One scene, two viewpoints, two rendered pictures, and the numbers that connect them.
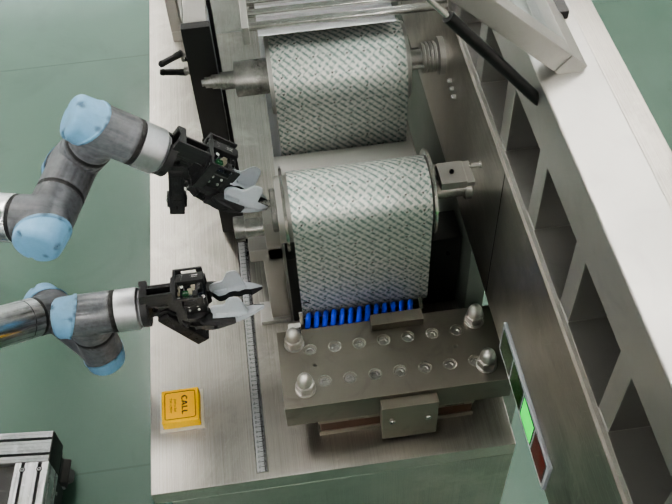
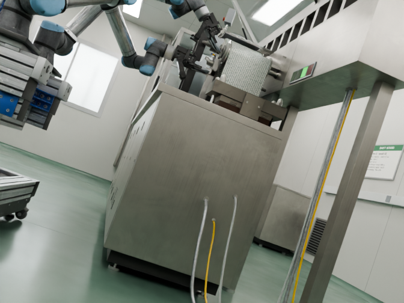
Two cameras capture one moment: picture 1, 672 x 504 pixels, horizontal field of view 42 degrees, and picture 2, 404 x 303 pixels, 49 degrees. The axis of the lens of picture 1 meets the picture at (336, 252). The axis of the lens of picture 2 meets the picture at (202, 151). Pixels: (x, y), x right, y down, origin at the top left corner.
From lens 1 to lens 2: 2.34 m
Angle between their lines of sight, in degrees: 56
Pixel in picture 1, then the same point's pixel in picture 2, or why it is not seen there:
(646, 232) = not seen: outside the picture
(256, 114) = not seen: hidden behind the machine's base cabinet
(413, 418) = (254, 106)
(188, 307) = (189, 56)
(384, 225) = (255, 62)
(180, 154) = (210, 16)
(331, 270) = (233, 73)
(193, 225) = not seen: hidden behind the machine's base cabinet
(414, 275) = (255, 91)
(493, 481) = (269, 159)
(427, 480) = (248, 140)
